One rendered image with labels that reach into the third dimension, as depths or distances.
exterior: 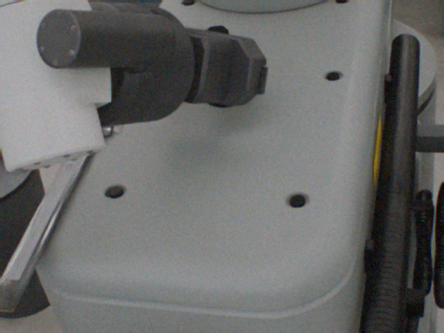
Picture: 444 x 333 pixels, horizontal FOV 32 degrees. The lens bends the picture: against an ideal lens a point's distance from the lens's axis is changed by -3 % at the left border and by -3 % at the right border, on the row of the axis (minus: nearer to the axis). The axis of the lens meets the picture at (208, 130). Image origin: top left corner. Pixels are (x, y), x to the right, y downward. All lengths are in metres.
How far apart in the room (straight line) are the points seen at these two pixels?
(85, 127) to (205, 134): 0.21
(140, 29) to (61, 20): 0.06
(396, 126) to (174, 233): 0.30
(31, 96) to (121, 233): 0.16
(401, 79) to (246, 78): 0.29
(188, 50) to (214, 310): 0.19
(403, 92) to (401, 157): 0.11
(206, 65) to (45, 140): 0.17
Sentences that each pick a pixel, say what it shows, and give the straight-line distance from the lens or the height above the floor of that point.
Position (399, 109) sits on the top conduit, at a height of 1.81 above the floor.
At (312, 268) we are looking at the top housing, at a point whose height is 1.88.
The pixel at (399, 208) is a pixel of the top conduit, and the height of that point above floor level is 1.80.
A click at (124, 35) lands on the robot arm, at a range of 0.47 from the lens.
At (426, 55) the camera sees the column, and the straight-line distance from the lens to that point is 1.38.
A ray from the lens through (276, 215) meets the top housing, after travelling 0.58.
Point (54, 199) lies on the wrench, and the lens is 0.63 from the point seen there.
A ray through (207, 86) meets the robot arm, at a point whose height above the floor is 1.96.
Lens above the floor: 2.28
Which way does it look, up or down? 35 degrees down
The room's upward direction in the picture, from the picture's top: 11 degrees counter-clockwise
